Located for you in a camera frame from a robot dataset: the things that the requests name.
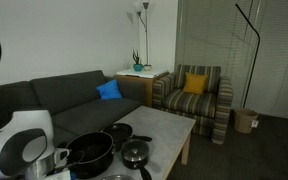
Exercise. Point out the white floor lamp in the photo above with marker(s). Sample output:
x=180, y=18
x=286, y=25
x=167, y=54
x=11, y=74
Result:
x=146, y=33

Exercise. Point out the window blinds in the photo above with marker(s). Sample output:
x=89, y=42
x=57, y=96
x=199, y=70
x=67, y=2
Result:
x=277, y=60

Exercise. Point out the small black saucepan with lid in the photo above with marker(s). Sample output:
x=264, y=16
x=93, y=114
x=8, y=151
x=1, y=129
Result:
x=135, y=153

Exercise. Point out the glass pot lid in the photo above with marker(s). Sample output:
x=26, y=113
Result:
x=117, y=177

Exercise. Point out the white wrist mount plate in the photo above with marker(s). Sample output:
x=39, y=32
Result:
x=57, y=176

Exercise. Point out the grey top coffee table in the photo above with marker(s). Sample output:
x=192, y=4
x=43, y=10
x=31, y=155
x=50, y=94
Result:
x=160, y=130

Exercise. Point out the blue cushion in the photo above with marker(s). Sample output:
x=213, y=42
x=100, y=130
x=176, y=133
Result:
x=109, y=90

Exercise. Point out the striped armchair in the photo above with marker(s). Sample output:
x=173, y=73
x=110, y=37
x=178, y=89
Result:
x=190, y=103

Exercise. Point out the black frying pan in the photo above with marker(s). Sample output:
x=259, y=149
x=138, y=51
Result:
x=119, y=130

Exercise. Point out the small white bowl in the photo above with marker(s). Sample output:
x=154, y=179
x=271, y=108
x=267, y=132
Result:
x=147, y=67

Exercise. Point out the big black pot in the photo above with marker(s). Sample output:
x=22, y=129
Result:
x=94, y=156

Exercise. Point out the wicker wastebasket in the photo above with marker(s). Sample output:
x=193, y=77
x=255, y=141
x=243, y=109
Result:
x=245, y=120

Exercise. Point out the wooden side table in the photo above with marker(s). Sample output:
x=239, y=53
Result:
x=140, y=88

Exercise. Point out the dark grey sofa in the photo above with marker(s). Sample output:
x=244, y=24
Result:
x=80, y=100

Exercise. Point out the plant in teal pot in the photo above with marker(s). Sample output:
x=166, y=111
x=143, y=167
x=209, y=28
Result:
x=137, y=67

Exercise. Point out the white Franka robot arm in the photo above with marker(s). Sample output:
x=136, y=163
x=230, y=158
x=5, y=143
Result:
x=14, y=146

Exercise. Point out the yellow cushion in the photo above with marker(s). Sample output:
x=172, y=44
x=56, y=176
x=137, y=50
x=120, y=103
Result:
x=195, y=83

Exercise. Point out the thin black floor lamp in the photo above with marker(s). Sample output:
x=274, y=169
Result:
x=256, y=50

